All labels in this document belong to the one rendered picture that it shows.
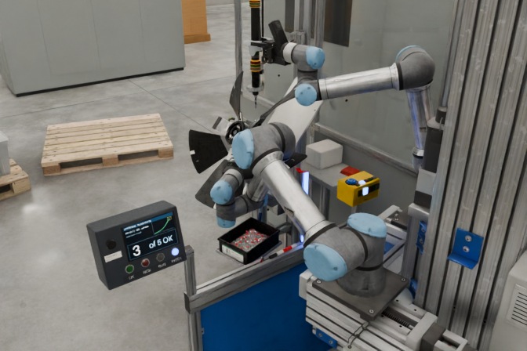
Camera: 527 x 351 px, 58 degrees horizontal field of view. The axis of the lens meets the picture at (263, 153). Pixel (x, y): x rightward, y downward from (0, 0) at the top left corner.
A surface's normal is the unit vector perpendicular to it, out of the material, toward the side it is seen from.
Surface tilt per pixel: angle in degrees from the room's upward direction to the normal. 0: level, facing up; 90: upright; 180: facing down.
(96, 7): 90
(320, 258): 94
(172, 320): 0
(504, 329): 90
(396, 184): 90
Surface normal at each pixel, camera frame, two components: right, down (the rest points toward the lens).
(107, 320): 0.00, -0.91
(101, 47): 0.58, 0.34
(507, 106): -0.68, 0.31
